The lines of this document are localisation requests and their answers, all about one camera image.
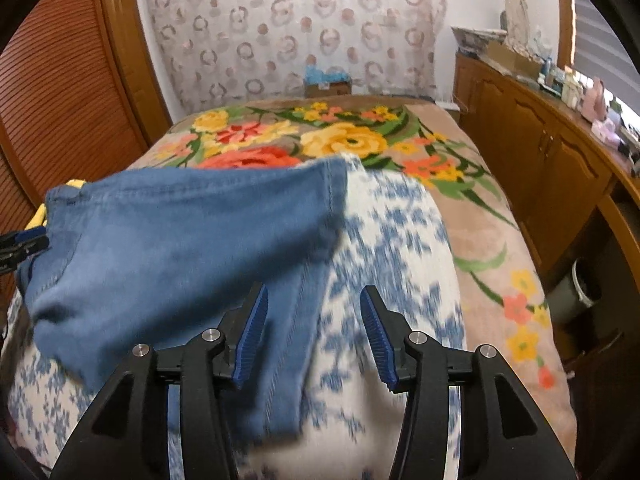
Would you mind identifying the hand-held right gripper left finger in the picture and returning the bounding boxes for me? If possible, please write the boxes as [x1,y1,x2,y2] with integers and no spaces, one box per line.
[50,281,270,480]

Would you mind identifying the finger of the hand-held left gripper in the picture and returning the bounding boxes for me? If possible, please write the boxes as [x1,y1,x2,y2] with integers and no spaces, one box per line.
[0,228,48,244]
[0,236,51,274]

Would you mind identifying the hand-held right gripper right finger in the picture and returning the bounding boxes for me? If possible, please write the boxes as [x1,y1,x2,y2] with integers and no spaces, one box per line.
[361,284,577,480]

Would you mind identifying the blue denim pants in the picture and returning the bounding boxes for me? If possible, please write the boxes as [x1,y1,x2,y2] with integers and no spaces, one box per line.
[17,157,349,440]

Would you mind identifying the yellow cloth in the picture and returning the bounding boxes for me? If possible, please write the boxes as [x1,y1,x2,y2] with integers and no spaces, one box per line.
[24,178,87,232]

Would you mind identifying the white blue floral blanket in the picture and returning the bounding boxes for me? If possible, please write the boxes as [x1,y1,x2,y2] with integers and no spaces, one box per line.
[0,154,468,480]

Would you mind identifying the colourful flower print blanket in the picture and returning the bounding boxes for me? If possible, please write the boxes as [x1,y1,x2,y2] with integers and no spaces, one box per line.
[127,101,578,456]

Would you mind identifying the grey trash bin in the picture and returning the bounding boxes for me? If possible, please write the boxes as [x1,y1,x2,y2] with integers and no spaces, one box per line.
[546,258,602,324]

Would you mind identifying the long wooden cabinet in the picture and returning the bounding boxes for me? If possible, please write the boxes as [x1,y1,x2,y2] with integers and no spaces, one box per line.
[452,52,640,361]

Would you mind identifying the cardboard box with blue cloth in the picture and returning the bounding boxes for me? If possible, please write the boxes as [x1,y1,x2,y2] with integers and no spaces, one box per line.
[304,55,354,99]

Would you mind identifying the white bottles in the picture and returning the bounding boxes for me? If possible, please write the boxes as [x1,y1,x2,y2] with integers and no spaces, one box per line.
[546,66,585,107]

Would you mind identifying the patterned flat box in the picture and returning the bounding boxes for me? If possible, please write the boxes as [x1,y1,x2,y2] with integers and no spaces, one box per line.
[451,25,507,54]

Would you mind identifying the pink toy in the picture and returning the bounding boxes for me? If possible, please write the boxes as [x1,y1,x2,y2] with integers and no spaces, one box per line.
[580,77,610,122]

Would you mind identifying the ring patterned curtain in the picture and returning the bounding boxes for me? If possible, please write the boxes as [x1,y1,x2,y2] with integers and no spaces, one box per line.
[145,0,449,115]

